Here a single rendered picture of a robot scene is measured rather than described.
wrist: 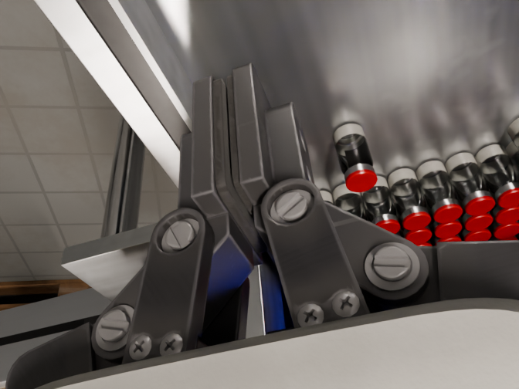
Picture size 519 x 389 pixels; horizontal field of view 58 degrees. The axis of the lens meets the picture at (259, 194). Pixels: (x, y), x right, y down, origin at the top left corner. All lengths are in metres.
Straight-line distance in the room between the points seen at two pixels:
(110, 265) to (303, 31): 0.30
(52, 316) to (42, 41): 0.92
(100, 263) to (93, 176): 1.28
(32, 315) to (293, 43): 0.47
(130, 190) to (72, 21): 0.47
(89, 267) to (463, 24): 0.37
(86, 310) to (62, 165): 1.17
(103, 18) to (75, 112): 1.29
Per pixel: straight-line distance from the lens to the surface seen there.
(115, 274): 0.49
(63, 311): 0.61
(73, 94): 1.49
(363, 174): 0.30
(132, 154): 0.78
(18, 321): 0.65
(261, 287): 0.37
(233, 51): 0.29
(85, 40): 0.29
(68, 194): 1.84
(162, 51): 0.27
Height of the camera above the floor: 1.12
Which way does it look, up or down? 39 degrees down
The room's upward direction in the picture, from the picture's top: 174 degrees clockwise
